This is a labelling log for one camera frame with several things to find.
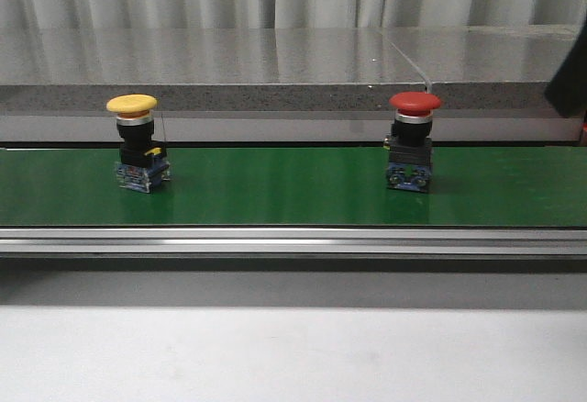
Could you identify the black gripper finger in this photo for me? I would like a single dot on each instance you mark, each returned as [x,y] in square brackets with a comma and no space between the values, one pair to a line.
[566,91]

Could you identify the red mushroom button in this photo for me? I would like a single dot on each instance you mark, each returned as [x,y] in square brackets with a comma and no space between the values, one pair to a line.
[409,166]

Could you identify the yellow mushroom button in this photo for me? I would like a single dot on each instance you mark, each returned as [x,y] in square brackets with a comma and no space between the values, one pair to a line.
[144,163]

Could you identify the grey speckled countertop right slab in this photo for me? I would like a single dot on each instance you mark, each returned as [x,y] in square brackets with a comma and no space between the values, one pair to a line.
[487,68]

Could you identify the grey speckled countertop slab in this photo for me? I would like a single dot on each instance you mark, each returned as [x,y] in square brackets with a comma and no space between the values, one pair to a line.
[72,72]
[487,68]

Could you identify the green conveyor belt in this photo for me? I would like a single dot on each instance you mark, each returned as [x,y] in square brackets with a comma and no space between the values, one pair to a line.
[489,209]

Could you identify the grey speckled countertop left slab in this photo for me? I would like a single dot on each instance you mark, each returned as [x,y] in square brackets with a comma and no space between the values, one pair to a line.
[72,72]

